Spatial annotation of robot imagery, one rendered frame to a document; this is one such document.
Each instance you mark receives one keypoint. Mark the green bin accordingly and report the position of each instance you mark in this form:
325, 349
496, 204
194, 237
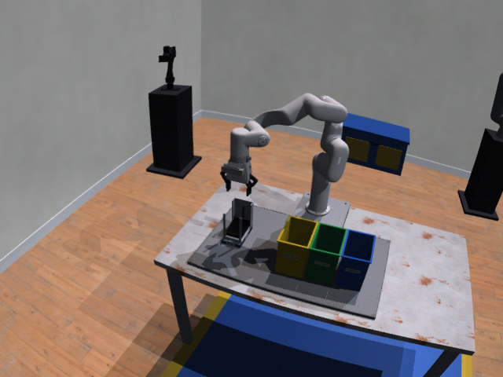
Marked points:
325, 250

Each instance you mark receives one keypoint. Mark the yellow open-top bin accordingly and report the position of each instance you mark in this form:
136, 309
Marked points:
292, 258

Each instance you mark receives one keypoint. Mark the blue open-top bin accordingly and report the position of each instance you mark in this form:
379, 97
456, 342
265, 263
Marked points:
352, 270

